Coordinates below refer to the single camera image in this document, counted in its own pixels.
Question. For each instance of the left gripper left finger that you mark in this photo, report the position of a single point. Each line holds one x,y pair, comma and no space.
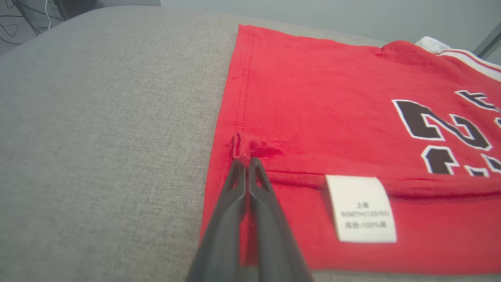
223,235

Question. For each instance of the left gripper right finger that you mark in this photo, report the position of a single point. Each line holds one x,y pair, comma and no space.
274,243

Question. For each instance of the red white-trimmed jersey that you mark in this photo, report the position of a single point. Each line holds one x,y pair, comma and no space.
332,98

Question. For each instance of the grey fabric sofa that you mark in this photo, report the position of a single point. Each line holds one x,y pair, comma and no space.
98,137

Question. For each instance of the grey partition post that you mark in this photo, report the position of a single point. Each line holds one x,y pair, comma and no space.
489,42

